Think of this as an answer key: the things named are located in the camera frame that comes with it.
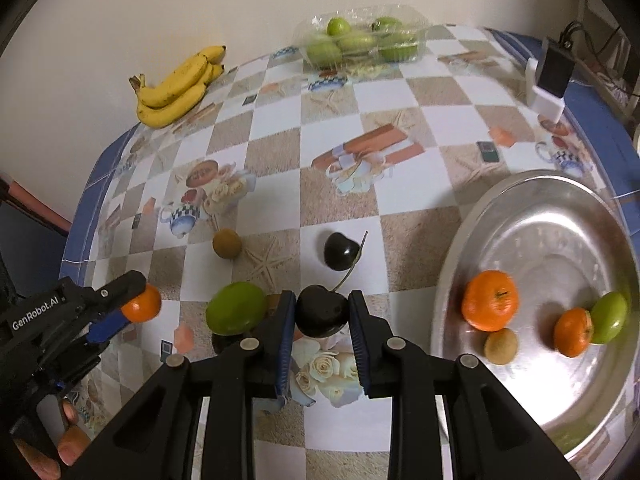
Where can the round tan longan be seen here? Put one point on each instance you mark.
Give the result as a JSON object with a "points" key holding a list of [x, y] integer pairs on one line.
{"points": [[227, 243], [501, 346]]}

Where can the small orange mandarin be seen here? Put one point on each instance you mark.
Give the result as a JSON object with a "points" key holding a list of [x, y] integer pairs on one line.
{"points": [[145, 305], [572, 332], [490, 300]]}

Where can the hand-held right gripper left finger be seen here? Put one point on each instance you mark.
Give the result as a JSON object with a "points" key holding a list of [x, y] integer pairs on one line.
{"points": [[286, 340]]}

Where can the yellow banana bunch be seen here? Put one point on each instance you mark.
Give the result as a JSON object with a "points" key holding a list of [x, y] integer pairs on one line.
{"points": [[170, 95]]}

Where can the heap of green jujubes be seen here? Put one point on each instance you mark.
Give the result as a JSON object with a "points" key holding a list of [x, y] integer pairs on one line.
{"points": [[322, 52]]}

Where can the black power bank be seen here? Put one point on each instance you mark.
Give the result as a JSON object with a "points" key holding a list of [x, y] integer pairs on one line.
{"points": [[555, 70]]}

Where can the round steel plate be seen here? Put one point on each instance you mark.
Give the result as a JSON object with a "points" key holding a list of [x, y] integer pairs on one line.
{"points": [[540, 240]]}

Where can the white plastic holder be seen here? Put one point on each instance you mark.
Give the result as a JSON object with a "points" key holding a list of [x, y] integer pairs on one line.
{"points": [[547, 105]]}

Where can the clear plastic clamshell box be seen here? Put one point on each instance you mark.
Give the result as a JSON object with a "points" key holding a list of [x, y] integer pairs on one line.
{"points": [[410, 20]]}

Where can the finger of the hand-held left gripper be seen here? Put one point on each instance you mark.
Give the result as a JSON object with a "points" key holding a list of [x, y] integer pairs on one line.
{"points": [[120, 287], [107, 327]]}

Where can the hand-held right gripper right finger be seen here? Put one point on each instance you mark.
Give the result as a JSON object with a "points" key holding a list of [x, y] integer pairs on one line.
{"points": [[357, 340]]}

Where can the dark red cherry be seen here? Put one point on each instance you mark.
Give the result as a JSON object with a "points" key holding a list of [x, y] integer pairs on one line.
{"points": [[322, 312], [342, 250]]}

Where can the red flat board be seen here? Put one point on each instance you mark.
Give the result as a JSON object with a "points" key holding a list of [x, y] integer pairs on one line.
{"points": [[40, 205]]}

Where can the person's left hand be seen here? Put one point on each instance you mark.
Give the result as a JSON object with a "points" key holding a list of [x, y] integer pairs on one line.
{"points": [[67, 442]]}

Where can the large green jujube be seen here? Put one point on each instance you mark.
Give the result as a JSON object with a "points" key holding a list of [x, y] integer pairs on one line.
{"points": [[609, 317], [235, 307]]}

